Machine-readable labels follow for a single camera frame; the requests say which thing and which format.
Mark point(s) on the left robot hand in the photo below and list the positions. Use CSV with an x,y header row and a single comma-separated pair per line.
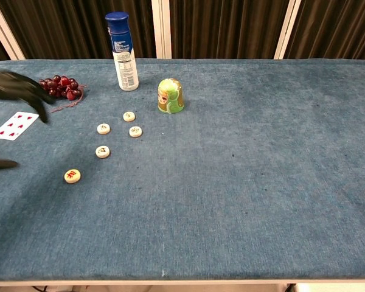
x,y
21,88

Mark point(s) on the red-marked chess disc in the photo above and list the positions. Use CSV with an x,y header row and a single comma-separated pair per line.
x,y
72,176

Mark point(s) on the red hearts playing card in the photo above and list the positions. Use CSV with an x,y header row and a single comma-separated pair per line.
x,y
15,125

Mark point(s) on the dark red plastic grape bunch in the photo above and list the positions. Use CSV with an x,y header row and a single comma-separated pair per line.
x,y
62,86

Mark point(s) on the blue-capped white bottle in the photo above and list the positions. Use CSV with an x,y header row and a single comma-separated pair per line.
x,y
124,54

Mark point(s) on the green nesting doll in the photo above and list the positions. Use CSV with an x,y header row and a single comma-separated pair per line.
x,y
170,97

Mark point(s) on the white frame post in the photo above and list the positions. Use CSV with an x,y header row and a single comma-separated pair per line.
x,y
6,30
287,29
161,29

